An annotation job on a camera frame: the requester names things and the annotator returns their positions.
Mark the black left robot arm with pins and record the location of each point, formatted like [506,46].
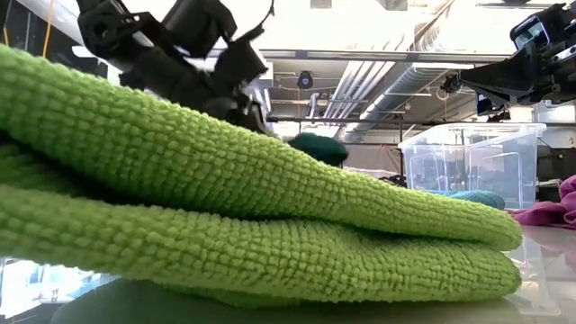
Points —
[198,22]

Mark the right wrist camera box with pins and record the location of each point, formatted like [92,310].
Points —
[531,32]

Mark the teal towel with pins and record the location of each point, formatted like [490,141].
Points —
[481,198]

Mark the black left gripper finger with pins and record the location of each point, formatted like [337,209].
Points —
[243,112]

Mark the black overhead camera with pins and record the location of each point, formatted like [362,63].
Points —
[305,81]

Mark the lime green microfiber towel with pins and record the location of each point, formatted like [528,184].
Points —
[225,202]

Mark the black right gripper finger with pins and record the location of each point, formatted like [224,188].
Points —
[495,113]
[508,81]

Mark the magenta towel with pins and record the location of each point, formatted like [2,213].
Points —
[544,213]

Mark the dark green towel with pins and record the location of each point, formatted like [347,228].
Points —
[319,148]

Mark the silver ventilation duct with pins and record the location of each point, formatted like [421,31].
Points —
[405,85]

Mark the clear plastic bin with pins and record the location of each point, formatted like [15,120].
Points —
[495,148]

